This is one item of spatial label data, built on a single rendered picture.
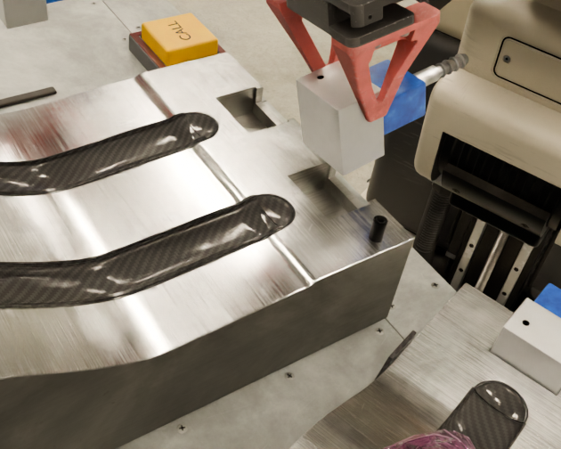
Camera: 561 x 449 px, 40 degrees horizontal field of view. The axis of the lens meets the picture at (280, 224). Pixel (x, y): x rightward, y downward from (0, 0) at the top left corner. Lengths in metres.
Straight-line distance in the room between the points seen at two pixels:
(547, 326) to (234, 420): 0.22
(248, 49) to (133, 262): 1.92
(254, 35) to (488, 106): 1.67
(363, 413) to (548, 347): 0.14
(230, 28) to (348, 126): 2.01
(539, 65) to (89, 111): 0.48
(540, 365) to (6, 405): 0.33
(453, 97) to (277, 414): 0.46
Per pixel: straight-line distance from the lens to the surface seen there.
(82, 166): 0.59
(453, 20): 1.19
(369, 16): 0.44
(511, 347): 0.54
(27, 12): 0.70
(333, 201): 0.60
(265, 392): 0.55
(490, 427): 0.52
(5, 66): 0.85
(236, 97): 0.66
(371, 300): 0.57
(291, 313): 0.51
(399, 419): 0.48
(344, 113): 0.50
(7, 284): 0.48
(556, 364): 0.53
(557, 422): 0.53
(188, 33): 0.83
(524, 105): 0.89
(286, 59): 2.39
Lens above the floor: 1.26
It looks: 44 degrees down
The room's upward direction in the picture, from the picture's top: 9 degrees clockwise
